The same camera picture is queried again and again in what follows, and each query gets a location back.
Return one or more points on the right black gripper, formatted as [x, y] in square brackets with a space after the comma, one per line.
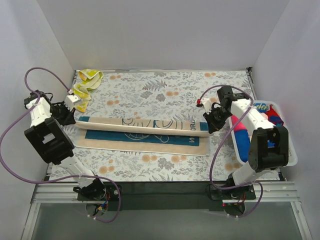
[215, 120]

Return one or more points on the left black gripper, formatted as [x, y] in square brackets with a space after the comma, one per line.
[66, 115]

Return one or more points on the blue beige Doraemon towel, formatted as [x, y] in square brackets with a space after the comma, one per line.
[143, 135]

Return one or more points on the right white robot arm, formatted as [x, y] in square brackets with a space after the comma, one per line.
[269, 144]

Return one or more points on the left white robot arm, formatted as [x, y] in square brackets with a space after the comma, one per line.
[47, 136]

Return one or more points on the pink rolled towel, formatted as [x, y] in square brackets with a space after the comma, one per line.
[237, 127]

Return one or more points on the blue rolled towel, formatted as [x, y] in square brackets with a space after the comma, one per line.
[243, 144]

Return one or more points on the yellow lemon print towel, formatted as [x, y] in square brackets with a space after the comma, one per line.
[90, 80]

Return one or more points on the red blue printed towel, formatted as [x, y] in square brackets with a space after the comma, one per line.
[268, 110]

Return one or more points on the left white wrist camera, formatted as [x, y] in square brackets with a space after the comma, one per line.
[71, 101]

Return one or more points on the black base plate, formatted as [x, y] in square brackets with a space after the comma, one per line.
[213, 201]

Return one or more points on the aluminium frame rail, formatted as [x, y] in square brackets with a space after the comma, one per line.
[273, 191]

